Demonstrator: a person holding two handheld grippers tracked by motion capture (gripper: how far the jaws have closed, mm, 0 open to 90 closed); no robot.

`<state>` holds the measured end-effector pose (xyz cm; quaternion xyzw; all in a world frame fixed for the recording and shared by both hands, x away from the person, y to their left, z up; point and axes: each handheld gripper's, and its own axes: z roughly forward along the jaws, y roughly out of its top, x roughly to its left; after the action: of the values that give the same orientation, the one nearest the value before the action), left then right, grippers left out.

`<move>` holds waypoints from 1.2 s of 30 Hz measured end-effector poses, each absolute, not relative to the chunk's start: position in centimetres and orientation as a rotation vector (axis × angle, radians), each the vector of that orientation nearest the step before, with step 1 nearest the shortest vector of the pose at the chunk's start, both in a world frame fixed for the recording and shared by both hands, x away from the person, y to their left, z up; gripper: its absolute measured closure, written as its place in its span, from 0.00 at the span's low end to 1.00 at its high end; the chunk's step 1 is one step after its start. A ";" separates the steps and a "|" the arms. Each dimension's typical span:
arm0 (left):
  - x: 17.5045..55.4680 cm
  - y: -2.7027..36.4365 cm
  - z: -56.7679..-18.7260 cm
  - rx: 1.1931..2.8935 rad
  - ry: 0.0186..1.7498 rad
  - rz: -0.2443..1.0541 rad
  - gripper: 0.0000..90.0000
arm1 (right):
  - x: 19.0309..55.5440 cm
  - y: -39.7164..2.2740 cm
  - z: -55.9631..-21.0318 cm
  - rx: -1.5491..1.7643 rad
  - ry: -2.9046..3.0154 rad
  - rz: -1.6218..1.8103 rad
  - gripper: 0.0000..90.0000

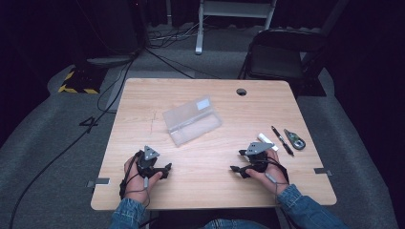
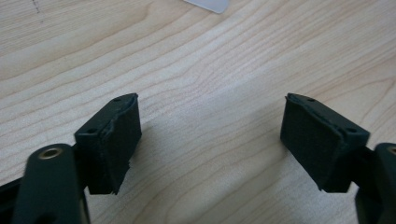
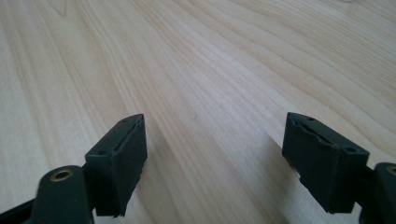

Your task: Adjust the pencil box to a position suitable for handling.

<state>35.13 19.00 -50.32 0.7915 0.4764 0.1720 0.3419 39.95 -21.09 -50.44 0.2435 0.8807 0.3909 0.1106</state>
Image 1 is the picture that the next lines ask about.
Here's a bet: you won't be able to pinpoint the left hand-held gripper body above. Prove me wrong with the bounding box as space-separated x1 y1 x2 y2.
137 145 161 179

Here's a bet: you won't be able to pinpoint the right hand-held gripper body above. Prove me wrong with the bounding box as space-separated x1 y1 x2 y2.
238 141 275 175

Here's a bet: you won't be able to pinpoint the translucent plastic pencil case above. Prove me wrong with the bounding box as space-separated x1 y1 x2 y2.
161 94 224 148

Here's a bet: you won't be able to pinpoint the person's left hand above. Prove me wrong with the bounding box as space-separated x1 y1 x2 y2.
123 155 164 204

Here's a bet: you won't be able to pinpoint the person's right hand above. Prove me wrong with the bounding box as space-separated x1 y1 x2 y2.
245 148 289 196

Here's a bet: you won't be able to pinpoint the white marker stick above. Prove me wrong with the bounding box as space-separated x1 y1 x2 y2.
256 132 280 152

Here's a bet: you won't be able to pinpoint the black pen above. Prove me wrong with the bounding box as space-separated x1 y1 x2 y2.
270 125 295 157

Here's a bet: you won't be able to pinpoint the green grey correction tape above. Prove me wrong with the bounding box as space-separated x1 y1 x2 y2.
283 128 307 151

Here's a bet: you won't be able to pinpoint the grey tape piece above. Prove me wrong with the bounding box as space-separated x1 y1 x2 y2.
86 177 111 189
312 167 334 177

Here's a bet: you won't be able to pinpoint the person's legs in jeans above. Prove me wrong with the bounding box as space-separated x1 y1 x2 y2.
202 218 270 229

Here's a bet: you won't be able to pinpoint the black folding chair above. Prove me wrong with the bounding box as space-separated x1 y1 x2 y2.
237 28 330 97

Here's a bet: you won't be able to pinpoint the black yellow striped stand base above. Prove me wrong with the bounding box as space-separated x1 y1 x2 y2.
57 65 109 95

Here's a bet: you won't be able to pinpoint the grey flat stand base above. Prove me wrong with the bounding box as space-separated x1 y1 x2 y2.
85 53 139 69

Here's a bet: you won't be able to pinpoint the white metal stand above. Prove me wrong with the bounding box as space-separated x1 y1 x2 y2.
194 0 279 56

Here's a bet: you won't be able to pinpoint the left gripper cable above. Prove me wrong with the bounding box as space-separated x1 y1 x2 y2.
118 150 152 208

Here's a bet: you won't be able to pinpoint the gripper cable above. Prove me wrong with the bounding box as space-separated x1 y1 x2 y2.
118 150 152 208
265 156 291 208

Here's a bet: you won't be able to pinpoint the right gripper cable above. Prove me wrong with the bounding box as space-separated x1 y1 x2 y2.
265 156 291 208

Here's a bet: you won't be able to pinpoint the long black floor cable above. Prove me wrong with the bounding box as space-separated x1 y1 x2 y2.
9 58 137 229

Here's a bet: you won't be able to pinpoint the thin black floor cable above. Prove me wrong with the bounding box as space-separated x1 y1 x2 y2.
143 47 223 80

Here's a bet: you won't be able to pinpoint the bundle of floor cables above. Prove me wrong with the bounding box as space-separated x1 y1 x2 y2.
146 20 208 51

